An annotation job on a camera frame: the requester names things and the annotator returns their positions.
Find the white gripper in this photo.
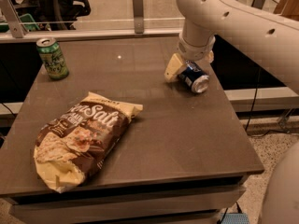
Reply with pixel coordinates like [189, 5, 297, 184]
[164, 35, 215, 83]

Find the blue pepsi can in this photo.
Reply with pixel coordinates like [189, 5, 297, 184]
[178, 61, 209, 93]

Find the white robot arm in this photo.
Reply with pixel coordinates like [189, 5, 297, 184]
[177, 0, 299, 224]

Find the green soda can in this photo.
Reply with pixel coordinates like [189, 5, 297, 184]
[36, 37, 69, 80]

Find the black office chair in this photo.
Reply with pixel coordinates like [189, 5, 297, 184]
[29, 0, 92, 32]

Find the brown sea salt chip bag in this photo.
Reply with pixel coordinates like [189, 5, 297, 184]
[34, 92, 143, 193]

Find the clear glass barrier panel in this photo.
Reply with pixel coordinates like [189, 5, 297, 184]
[11, 0, 184, 32]

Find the blue perforated box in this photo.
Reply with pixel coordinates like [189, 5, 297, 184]
[221, 213, 249, 224]

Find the green plastic bin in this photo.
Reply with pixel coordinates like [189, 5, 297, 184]
[0, 13, 40, 33]

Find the middle metal glass bracket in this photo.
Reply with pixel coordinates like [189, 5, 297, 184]
[133, 0, 144, 34]

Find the left metal glass bracket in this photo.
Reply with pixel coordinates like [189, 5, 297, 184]
[0, 0, 26, 38]

